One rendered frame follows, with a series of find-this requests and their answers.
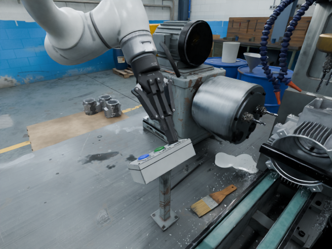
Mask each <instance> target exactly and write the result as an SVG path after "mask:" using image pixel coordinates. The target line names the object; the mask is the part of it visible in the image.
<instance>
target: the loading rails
mask: <svg viewBox="0 0 332 249"><path fill-rule="evenodd" d="M273 172H276V171H275V170H273V169H269V168H267V169H266V170H265V171H264V172H263V173H261V174H260V175H259V176H258V177H257V178H256V179H255V180H254V181H253V182H252V183H251V184H250V185H249V186H248V187H247V188H246V189H245V190H244V191H243V192H242V193H241V194H240V195H239V196H238V197H237V198H236V199H235V200H234V201H233V202H232V203H231V204H230V205H229V206H227V207H226V208H225V209H224V210H223V211H222V212H221V213H220V214H219V215H218V216H217V217H216V218H215V219H214V220H213V221H212V222H211V223H210V224H209V225H208V226H207V227H206V228H205V229H204V230H203V231H202V232H201V233H200V234H199V235H198V236H197V237H196V238H195V239H194V240H193V241H192V242H191V243H189V244H188V245H187V246H186V247H185V248H184V249H229V248H230V246H231V245H232V244H233V243H234V242H235V241H236V239H237V238H238V237H239V236H240V235H241V233H242V232H243V231H244V230H245V229H246V227H247V226H250V227H251V228H252V229H253V230H255V231H256V232H257V233H258V234H260V235H261V236H262V237H263V240H262V241H261V243H260V244H259V245H258V247H257V248H256V249H285V247H286V246H287V244H288V242H289V240H290V239H292V240H294V241H295V242H297V243H298V244H299V245H301V246H302V247H303V246H304V245H305V244H306V242H307V240H308V238H309V234H308V233H306V232H305V231H303V230H302V229H300V227H298V225H299V223H300V222H301V220H302V218H303V217H304V215H305V213H306V212H307V210H308V209H312V210H313V211H315V212H317V213H318V214H320V213H321V212H322V210H323V208H324V206H325V204H324V203H322V202H320V201H318V200H316V199H315V196H316V195H317V193H318V192H311V190H310V189H308V190H309V191H308V190H307V187H302V186H301V187H302V189H304V190H302V189H301V188H300V186H299V187H298V188H297V186H298V185H297V184H296V185H295V186H294V183H292V185H290V184H291V181H289V183H288V184H287V182H288V180H286V181H285V182H284V180H285V178H283V179H282V180H281V178H282V176H280V177H279V173H278V174H277V175H276V173H277V172H276V173H273ZM270 174H271V175H272V176H273V177H272V176H271V175H270ZM275 175H276V176H275ZM278 177H279V178H278ZM270 178H271V179H270ZM274 179H275V181H274ZM276 191H278V192H279V193H281V194H283V195H284V196H286V197H288V198H289V199H291V200H290V202H289V203H288V205H287V206H286V208H285V209H284V210H283V212H282V213H281V215H280V216H279V217H278V219H277V220H276V222H274V221H273V220H271V219H270V218H269V217H267V216H266V215H264V214H263V213H261V212H260V211H261V209H262V208H263V207H264V206H265V205H266V203H267V202H268V201H269V200H270V199H271V197H272V196H273V195H274V194H275V193H276ZM301 191H303V192H302V196H303V197H302V196H301ZM308 198H309V199H308Z"/></svg>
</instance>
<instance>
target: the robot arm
mask: <svg viewBox="0 0 332 249"><path fill-rule="evenodd" d="M21 2H22V4H23V6H24V7H25V9H26V11H27V12H28V13H29V15H30V16H31V17H32V18H33V19H34V21H35V22H37V23H38V24H39V25H40V26H41V27H42V28H43V29H44V30H45V31H46V37H45V40H44V47H45V49H46V51H47V53H48V55H49V56H50V58H51V59H53V60H54V61H55V62H57V63H59V64H61V65H69V66H70V65H78V64H81V63H84V62H87V61H89V60H92V59H94V58H96V57H98V56H100V55H102V54H104V53H105V52H106V51H108V50H110V49H112V48H114V47H117V46H120V47H121V50H122V51H123V54H124V57H125V60H126V62H127V64H129V65H130V66H131V68H132V71H133V73H134V76H135V77H136V84H137V85H136V86H135V88H134V89H132V90H131V93H132V94H133V95H135V96H136V97H137V99H138V100H139V102H140V103H141V105H142V106H143V108H144V110H145V111H146V113H147V114H148V116H149V117H150V119H151V120H156V121H158V122H159V124H160V127H161V129H162V131H164V132H165V135H166V138H167V140H168V142H174V141H176V140H178V138H177V135H176V132H175V130H174V123H173V120H172V117H171V116H172V115H173V112H175V104H174V99H173V93H172V87H171V86H172V79H169V80H168V79H165V78H164V76H163V74H162V73H161V72H160V65H159V62H158V60H157V57H156V55H157V49H156V46H155V44H154V41H153V37H152V35H151V32H150V28H149V20H148V16H147V13H146V11H145V8H144V6H143V3H142V1H141V0H101V2H100V4H99V5H98V6H97V7H96V8H95V9H94V10H92V11H90V12H88V13H83V12H82V11H76V10H74V9H72V8H69V7H63V8H58V7H57V6H56V5H55V4H54V2H53V0H21ZM163 86H164V89H163ZM142 90H143V91H145V92H146V95H147V97H148V98H149V100H150V102H149V100H148V98H147V97H146V95H145V94H144V92H143V91H142Z"/></svg>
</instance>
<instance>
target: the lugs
mask: <svg viewBox="0 0 332 249"><path fill-rule="evenodd" d="M276 133H277V135H278V136H279V137H283V136H287V135H288V134H289V133H290V132H289V130H288V128H287V127H285V128H282V129H280V130H278V131H277V132H276ZM327 152H328V153H329V154H330V156H331V158H332V147H330V148H329V149H328V150H327ZM266 165H267V167H268V168H269V169H274V167H273V166H272V164H271V162H270V160H268V161H267V162H266ZM308 187H309V189H310V190H311V192H321V191H322V189H323V187H322V185H316V186H308Z"/></svg>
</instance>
